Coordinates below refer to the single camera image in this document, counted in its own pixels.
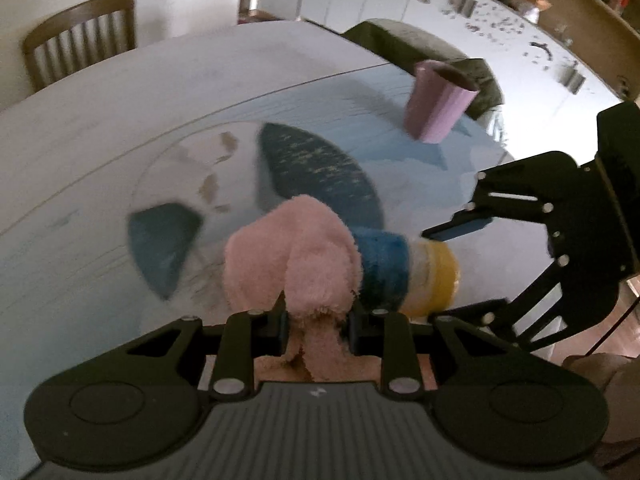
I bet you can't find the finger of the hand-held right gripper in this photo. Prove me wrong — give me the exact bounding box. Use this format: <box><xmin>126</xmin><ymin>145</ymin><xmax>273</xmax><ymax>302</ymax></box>
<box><xmin>421</xmin><ymin>151</ymin><xmax>576</xmax><ymax>242</ymax></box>
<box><xmin>434</xmin><ymin>255</ymin><xmax>576</xmax><ymax>348</ymax></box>

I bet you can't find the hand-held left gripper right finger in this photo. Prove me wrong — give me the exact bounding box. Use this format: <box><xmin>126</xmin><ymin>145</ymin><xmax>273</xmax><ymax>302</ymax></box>
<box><xmin>347</xmin><ymin>305</ymin><xmax>507</xmax><ymax>397</ymax></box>

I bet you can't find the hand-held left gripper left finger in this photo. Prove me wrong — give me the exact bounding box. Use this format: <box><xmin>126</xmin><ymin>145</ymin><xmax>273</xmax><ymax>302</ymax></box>
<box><xmin>121</xmin><ymin>294</ymin><xmax>292</xmax><ymax>397</ymax></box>

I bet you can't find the pink blue yellow striped towel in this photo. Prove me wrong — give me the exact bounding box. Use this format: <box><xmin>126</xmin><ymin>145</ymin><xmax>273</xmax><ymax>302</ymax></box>
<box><xmin>222</xmin><ymin>194</ymin><xmax>461</xmax><ymax>386</ymax></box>

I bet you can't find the pink cup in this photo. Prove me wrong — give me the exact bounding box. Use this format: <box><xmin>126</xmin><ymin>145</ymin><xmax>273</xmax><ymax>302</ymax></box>
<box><xmin>403</xmin><ymin>59</ymin><xmax>481</xmax><ymax>144</ymax></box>

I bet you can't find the brown cloth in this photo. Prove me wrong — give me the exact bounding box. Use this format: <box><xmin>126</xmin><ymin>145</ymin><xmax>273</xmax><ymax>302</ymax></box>
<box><xmin>561</xmin><ymin>351</ymin><xmax>640</xmax><ymax>463</ymax></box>

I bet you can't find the white speckled counter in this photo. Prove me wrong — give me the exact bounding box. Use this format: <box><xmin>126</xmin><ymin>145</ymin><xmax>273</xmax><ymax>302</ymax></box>
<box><xmin>400</xmin><ymin>0</ymin><xmax>640</xmax><ymax>163</ymax></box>

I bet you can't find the olive upholstered chair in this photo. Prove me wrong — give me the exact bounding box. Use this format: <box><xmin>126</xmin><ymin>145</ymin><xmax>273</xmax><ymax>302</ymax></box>
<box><xmin>342</xmin><ymin>18</ymin><xmax>506</xmax><ymax>122</ymax></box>

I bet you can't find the blue printed table mat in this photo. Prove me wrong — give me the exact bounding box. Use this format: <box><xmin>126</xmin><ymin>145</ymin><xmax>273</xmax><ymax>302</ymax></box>
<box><xmin>0</xmin><ymin>62</ymin><xmax>516</xmax><ymax>411</ymax></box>

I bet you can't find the small orange-capped bottle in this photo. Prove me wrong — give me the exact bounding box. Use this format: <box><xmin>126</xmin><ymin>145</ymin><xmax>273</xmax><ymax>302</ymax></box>
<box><xmin>519</xmin><ymin>0</ymin><xmax>554</xmax><ymax>24</ymax></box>

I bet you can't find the wooden slat-back chair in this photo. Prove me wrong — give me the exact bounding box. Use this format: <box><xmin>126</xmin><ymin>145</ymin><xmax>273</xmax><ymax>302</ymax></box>
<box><xmin>22</xmin><ymin>0</ymin><xmax>137</xmax><ymax>94</ymax></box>

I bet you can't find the thin black cable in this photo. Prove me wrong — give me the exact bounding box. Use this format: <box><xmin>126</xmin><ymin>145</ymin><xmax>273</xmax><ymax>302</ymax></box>
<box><xmin>589</xmin><ymin>280</ymin><xmax>637</xmax><ymax>357</ymax></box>

